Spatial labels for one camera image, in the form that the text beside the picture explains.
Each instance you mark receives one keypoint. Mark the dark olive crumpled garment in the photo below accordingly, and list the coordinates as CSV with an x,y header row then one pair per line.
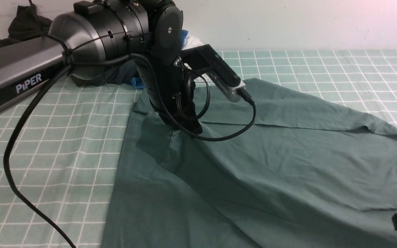
x,y
27,25

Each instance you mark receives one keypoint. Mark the white crumpled garment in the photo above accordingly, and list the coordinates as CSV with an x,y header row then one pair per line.
x,y
191,42

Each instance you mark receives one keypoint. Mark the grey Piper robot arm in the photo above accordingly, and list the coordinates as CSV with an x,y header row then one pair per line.
x,y
101,34

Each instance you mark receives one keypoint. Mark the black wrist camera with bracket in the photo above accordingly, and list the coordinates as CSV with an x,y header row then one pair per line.
x,y
205,60

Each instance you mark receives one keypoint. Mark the green long-sleeved shirt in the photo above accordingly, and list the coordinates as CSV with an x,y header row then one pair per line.
x,y
308,174

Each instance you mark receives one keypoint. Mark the dark navy crumpled garment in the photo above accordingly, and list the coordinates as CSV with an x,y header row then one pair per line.
x,y
113,75

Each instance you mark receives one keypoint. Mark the blue crumpled garment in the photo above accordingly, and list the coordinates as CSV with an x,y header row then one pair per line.
x,y
136,80

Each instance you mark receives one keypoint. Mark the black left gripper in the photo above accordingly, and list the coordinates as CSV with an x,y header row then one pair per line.
x,y
170,91

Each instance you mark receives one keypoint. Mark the green checkered tablecloth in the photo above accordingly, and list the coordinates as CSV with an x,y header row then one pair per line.
x,y
66,158

